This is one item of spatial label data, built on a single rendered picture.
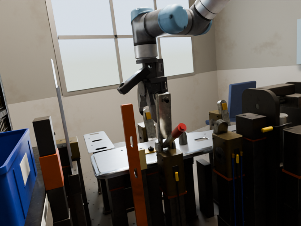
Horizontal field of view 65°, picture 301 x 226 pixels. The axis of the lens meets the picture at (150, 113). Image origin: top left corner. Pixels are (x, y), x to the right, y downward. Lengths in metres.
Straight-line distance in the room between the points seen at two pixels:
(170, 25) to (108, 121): 2.08
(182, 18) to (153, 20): 0.08
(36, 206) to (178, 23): 0.55
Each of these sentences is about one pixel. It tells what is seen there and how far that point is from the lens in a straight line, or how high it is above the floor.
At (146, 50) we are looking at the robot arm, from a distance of 0.75.
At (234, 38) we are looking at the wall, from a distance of 3.81.
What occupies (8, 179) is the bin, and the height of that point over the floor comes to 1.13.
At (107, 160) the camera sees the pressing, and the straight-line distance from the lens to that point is 0.81.
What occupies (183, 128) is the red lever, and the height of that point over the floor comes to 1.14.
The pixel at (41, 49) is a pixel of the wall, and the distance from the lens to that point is 2.42.
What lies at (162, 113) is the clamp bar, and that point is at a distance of 0.64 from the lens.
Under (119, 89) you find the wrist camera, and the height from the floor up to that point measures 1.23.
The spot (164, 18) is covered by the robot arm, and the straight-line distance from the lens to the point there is 0.68.
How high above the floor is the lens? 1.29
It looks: 11 degrees down
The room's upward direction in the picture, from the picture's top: 6 degrees counter-clockwise
